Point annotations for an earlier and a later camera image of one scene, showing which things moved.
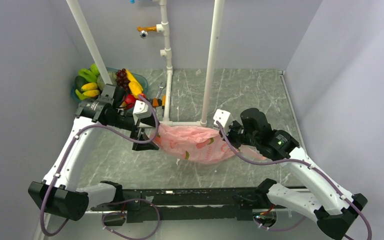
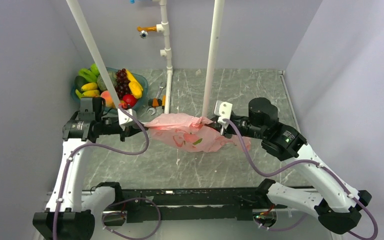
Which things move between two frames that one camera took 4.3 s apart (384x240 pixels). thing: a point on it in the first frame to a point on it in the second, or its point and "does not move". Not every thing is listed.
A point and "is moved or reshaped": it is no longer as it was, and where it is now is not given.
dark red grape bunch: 122,79 does not move
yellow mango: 134,86 does not move
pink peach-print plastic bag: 200,145 is moved or reshaped
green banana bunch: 91,74 does not move
